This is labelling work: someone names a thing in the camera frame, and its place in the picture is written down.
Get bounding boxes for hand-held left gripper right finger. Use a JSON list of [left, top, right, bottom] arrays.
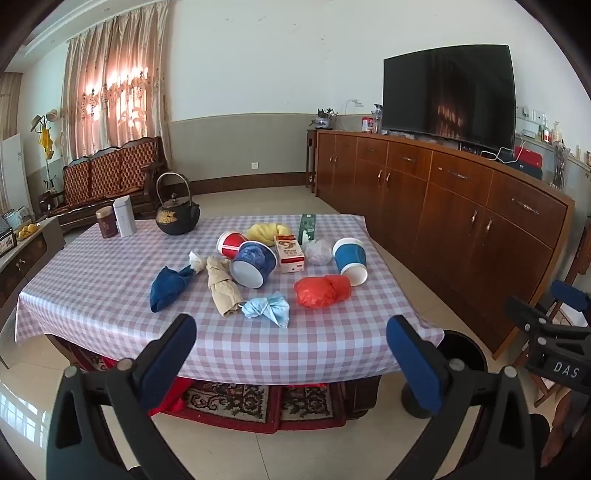
[[386, 315, 550, 480]]

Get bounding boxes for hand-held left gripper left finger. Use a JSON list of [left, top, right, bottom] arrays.
[[46, 314, 198, 480]]

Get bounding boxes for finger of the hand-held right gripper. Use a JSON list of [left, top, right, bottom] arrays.
[[550, 280, 591, 319], [504, 295, 561, 335]]

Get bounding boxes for black trash bin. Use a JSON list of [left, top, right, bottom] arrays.
[[400, 330, 488, 418]]

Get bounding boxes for dark blue cloth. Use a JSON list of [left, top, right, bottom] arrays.
[[150, 264, 195, 313]]

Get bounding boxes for brown paper bag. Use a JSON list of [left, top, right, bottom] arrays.
[[206, 255, 242, 318]]

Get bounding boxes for blue face mask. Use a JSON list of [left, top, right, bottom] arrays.
[[240, 292, 291, 329]]

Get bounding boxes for red plastic bag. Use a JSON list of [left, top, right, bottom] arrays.
[[294, 274, 352, 309]]

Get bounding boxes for blue paper cup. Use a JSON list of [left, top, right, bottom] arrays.
[[332, 237, 369, 285]]

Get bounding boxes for blue paper bowl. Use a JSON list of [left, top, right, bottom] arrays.
[[230, 241, 278, 289]]

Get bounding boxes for clear plastic bag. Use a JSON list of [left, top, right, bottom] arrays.
[[305, 239, 334, 266]]

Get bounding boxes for wooden chair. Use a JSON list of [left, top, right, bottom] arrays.
[[531, 226, 591, 416]]

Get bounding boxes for patterned red rug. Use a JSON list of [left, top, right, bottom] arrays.
[[69, 346, 347, 435]]

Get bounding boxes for checkered tablecloth table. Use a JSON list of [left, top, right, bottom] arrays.
[[15, 213, 445, 385]]

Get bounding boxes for glass vase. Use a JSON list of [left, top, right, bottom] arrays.
[[551, 141, 571, 190]]

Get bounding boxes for red paper cup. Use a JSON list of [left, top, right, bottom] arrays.
[[216, 231, 250, 260]]

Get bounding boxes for long wooden sideboard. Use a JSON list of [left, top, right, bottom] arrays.
[[315, 129, 575, 361]]

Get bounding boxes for black iron teapot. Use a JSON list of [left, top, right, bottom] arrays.
[[155, 172, 201, 235]]

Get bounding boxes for red box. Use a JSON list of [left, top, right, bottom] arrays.
[[515, 147, 544, 169]]

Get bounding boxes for white tea tin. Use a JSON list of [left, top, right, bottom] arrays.
[[113, 195, 136, 238]]

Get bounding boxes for brown tea canister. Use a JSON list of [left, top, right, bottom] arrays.
[[95, 206, 116, 239]]

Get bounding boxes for red and white carton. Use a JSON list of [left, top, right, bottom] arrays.
[[274, 234, 306, 274]]

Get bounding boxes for yellow cloth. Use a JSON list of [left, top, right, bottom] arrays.
[[245, 222, 294, 247]]

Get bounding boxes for green milk carton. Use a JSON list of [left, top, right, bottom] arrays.
[[298, 213, 317, 245]]

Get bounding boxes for low wooden cabinet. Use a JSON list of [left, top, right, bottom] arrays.
[[0, 217, 65, 315]]

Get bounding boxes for wooden sofa with cushions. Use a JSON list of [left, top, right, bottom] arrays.
[[38, 136, 171, 232]]

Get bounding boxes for black television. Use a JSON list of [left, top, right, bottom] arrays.
[[382, 44, 517, 148]]

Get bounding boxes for white upright panel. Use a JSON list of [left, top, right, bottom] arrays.
[[0, 134, 33, 213]]

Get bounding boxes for coat rack with hats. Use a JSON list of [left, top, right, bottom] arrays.
[[30, 109, 61, 195]]

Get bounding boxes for potted plant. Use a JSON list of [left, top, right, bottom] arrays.
[[309, 107, 340, 131]]

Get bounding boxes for pink embroidered curtain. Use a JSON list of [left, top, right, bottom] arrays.
[[60, 0, 174, 160]]

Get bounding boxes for beige side curtain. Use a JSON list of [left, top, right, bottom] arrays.
[[0, 71, 24, 139]]

